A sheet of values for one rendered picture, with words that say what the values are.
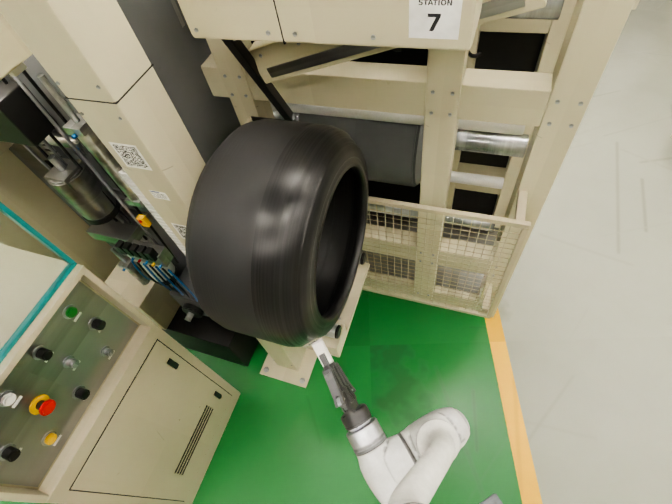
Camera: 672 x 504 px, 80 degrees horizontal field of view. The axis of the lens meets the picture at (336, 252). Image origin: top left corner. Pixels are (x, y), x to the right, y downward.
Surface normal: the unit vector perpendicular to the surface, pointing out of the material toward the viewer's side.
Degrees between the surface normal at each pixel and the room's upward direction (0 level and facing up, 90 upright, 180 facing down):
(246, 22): 90
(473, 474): 0
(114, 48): 90
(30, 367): 90
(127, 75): 90
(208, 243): 44
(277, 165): 5
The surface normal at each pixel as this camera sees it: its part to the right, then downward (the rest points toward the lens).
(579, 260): -0.14, -0.55
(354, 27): -0.32, 0.81
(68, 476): 0.94, 0.19
